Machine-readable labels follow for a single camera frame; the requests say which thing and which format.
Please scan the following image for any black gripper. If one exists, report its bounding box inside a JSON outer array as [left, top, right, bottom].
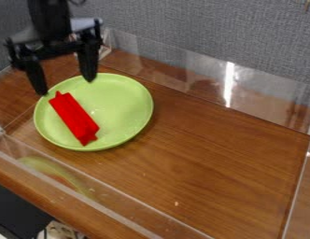
[[5, 18, 104, 95]]

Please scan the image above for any green round plate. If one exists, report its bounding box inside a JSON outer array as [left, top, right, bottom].
[[33, 73, 154, 151]]

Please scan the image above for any white power strip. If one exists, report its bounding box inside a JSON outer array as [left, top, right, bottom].
[[46, 220, 88, 239]]

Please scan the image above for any red plastic block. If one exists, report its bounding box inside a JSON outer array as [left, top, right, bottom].
[[49, 91, 101, 146]]

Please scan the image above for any clear acrylic corner bracket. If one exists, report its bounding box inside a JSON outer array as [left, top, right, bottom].
[[74, 27, 114, 61]]

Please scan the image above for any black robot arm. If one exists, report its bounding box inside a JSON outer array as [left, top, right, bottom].
[[5, 0, 104, 95]]

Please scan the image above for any clear acrylic enclosure wall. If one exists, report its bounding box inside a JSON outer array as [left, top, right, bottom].
[[0, 30, 310, 239]]

